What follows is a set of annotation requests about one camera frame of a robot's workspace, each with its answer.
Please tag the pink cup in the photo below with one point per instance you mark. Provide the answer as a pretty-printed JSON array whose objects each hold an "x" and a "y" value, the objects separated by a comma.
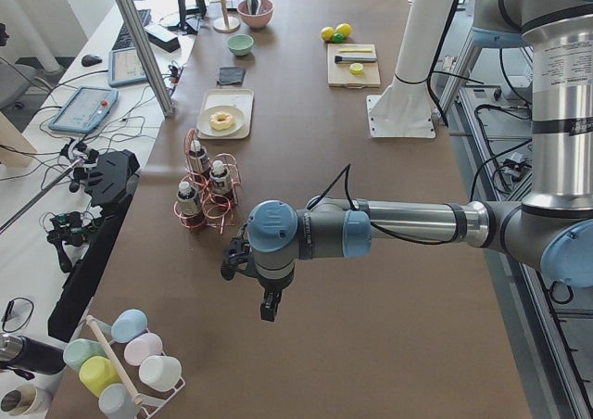
[{"x": 146, "y": 345}]

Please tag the pink ice bowl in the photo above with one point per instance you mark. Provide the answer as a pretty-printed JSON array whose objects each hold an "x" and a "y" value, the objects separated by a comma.
[{"x": 258, "y": 20}]

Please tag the copper wire bottle rack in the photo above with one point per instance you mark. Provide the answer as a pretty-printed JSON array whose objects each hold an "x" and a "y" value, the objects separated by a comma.
[{"x": 218, "y": 210}]

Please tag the teach pendant far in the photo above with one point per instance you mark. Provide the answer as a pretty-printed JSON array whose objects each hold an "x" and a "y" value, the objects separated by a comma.
[{"x": 124, "y": 68}]

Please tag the half lemon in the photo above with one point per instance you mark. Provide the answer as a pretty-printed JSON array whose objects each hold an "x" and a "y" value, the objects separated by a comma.
[{"x": 356, "y": 68}]

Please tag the green cup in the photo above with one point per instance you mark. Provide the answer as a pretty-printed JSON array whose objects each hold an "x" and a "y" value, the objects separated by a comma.
[{"x": 79, "y": 350}]

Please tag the teach pendant near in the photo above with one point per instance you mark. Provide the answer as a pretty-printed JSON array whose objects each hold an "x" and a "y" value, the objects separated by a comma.
[{"x": 84, "y": 110}]

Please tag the yellow lemon far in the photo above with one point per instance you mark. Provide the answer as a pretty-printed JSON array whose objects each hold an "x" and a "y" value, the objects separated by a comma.
[{"x": 344, "y": 29}]

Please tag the grey cup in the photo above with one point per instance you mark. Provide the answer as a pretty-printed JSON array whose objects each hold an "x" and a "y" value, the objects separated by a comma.
[{"x": 115, "y": 402}]

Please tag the yellow lemon near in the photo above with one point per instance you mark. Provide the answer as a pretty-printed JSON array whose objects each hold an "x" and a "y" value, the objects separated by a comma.
[{"x": 327, "y": 33}]

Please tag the black computer mouse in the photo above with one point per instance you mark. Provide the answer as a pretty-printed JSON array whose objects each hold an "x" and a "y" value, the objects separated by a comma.
[{"x": 90, "y": 60}]

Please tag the green bowl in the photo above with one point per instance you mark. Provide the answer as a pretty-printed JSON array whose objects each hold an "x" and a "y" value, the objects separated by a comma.
[{"x": 240, "y": 44}]

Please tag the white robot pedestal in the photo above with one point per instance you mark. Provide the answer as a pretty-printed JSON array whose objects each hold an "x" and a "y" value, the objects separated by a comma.
[{"x": 404, "y": 109}]

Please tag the yellow lemon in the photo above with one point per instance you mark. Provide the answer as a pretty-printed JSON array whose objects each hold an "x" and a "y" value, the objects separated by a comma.
[
  {"x": 344, "y": 29},
  {"x": 327, "y": 33}
]

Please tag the blue cup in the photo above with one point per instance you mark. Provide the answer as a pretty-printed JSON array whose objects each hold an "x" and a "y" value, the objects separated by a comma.
[{"x": 129, "y": 325}]

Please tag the white plate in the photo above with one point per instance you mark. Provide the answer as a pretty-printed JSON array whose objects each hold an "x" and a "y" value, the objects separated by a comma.
[{"x": 203, "y": 124}]

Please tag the white cup rack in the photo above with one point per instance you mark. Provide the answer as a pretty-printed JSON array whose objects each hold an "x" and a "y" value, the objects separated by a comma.
[{"x": 135, "y": 378}]

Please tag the yellow cup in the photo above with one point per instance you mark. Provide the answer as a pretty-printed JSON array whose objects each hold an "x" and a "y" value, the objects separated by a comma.
[{"x": 97, "y": 373}]

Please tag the tea bottle front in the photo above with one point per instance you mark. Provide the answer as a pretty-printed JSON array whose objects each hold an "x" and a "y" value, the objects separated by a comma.
[{"x": 189, "y": 206}]

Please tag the aluminium frame post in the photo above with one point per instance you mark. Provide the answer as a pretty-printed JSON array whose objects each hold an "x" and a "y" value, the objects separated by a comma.
[{"x": 130, "y": 18}]

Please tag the white cup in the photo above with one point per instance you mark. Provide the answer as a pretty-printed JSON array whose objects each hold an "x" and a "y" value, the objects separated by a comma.
[{"x": 160, "y": 372}]

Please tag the teach pendant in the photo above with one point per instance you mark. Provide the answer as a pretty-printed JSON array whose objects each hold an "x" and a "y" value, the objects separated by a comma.
[
  {"x": 124, "y": 68},
  {"x": 84, "y": 110}
]

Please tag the yellow plastic knife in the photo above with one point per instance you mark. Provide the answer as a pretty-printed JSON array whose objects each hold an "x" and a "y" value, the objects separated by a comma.
[{"x": 355, "y": 49}]

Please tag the metal ice scoop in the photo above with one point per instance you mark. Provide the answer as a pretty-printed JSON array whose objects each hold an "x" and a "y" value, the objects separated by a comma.
[{"x": 253, "y": 7}]

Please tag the yellow donut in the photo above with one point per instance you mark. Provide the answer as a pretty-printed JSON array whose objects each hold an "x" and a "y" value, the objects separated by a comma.
[{"x": 221, "y": 120}]

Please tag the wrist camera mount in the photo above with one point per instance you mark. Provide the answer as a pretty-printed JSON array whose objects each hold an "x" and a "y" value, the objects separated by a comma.
[{"x": 238, "y": 258}]

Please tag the green lime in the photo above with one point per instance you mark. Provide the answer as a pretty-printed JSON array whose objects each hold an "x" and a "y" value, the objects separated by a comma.
[{"x": 338, "y": 38}]

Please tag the black thermos bottle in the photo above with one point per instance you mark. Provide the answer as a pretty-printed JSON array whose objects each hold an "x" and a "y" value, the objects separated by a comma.
[{"x": 27, "y": 357}]

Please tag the beige bunny tray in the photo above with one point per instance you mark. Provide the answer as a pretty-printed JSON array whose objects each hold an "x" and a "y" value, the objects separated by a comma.
[{"x": 240, "y": 98}]

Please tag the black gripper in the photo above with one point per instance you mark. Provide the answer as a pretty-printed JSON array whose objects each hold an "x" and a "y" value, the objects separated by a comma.
[{"x": 271, "y": 290}]

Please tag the paper cup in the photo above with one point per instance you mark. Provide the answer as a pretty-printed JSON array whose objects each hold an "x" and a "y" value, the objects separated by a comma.
[{"x": 25, "y": 400}]

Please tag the wooden stand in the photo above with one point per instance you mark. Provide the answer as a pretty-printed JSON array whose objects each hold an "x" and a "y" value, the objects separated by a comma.
[{"x": 225, "y": 23}]

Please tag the wooden cutting board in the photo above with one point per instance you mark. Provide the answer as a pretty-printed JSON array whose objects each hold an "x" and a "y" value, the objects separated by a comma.
[{"x": 339, "y": 75}]

